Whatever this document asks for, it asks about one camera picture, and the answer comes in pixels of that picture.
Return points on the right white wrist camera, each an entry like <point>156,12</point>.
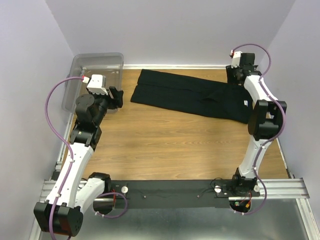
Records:
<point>235,58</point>

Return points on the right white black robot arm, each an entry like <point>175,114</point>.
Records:
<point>265,124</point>

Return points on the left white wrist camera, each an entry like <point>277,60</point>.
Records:
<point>95,84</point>

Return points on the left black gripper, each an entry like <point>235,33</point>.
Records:
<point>117,101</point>

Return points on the aluminium frame rail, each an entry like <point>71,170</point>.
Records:
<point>291,188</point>

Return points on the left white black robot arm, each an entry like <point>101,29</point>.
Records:
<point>62,212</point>

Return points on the black t shirt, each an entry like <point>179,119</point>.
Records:
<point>193,95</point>

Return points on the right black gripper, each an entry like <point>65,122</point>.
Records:
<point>229,70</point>

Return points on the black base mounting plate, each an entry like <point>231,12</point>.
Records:
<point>175,194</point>

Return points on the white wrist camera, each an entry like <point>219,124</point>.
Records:
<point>95,84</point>
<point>235,58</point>

